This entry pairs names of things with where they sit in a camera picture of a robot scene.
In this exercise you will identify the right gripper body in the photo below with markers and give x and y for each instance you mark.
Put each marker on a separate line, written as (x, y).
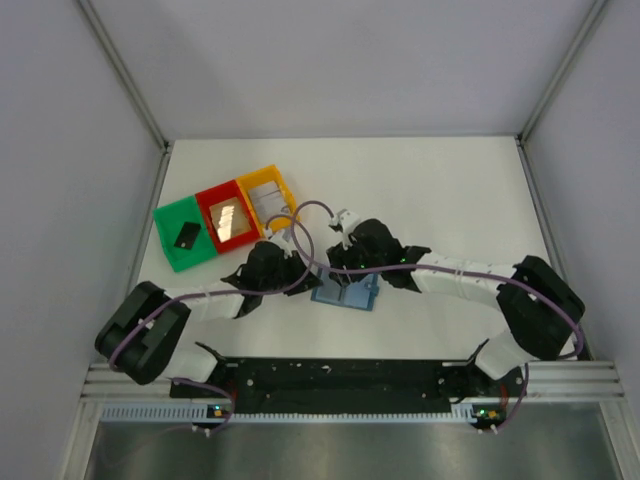
(352, 248)

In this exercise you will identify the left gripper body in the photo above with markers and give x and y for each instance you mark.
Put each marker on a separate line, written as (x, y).
(284, 276)

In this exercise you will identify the blue leather card holder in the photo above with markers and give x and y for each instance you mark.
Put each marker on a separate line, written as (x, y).
(358, 296)

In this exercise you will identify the black credit card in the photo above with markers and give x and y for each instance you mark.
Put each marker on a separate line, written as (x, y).
(187, 235)

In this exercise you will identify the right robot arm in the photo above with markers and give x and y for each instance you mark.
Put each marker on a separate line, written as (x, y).
(541, 312)

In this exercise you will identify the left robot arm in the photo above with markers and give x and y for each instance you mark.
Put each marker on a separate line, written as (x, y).
(154, 332)

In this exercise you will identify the gold cards in red bin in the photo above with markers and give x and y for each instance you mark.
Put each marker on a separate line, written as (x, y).
(229, 219)

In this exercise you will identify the silver cards in yellow bin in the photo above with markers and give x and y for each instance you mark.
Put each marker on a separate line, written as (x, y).
(268, 200)

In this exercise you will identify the red plastic bin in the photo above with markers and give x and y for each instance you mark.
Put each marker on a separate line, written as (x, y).
(206, 198)

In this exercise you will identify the green plastic bin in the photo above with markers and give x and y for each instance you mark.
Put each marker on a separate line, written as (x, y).
(169, 220)

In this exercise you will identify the yellow plastic bin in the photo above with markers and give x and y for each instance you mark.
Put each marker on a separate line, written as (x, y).
(258, 177)

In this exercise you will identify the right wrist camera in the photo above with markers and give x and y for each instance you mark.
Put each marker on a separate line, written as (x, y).
(344, 221)

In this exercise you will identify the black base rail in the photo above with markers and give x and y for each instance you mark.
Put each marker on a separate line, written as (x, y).
(353, 403)

